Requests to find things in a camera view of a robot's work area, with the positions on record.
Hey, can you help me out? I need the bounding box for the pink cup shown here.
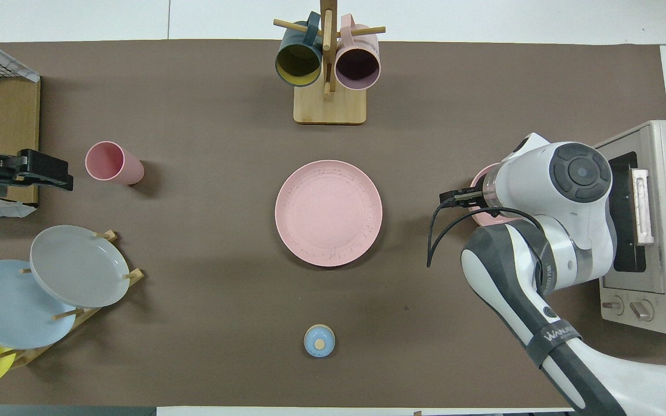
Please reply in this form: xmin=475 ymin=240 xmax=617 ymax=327
xmin=85 ymin=141 xmax=145 ymax=186

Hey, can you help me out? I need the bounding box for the grey plate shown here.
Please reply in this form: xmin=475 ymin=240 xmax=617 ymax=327
xmin=30 ymin=225 xmax=131 ymax=309

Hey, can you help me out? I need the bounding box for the light blue plate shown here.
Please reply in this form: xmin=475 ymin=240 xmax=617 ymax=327
xmin=0 ymin=259 xmax=78 ymax=350

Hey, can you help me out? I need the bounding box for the wooden plate rack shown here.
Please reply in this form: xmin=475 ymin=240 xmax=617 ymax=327
xmin=0 ymin=230 xmax=145 ymax=371

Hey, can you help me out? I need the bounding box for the dark teal mug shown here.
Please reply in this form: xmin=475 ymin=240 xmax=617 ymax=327
xmin=275 ymin=12 xmax=324 ymax=88

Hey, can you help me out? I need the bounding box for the pink plate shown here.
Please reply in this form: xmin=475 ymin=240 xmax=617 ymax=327
xmin=275 ymin=160 xmax=384 ymax=268

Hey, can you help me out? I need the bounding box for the wooden mug tree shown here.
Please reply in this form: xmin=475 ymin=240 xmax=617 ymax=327
xmin=273 ymin=0 xmax=387 ymax=125

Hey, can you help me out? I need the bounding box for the blue lid with wooden knob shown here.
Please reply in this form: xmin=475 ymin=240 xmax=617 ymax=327
xmin=303 ymin=324 xmax=336 ymax=359

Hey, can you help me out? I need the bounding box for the pink mug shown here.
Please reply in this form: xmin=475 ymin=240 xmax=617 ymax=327
xmin=334 ymin=14 xmax=382 ymax=91

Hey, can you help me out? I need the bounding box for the pink bowl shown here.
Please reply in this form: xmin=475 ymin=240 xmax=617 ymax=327
xmin=469 ymin=162 xmax=520 ymax=228

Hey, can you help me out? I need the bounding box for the black cable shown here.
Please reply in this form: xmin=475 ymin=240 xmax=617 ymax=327
xmin=426 ymin=188 xmax=545 ymax=291

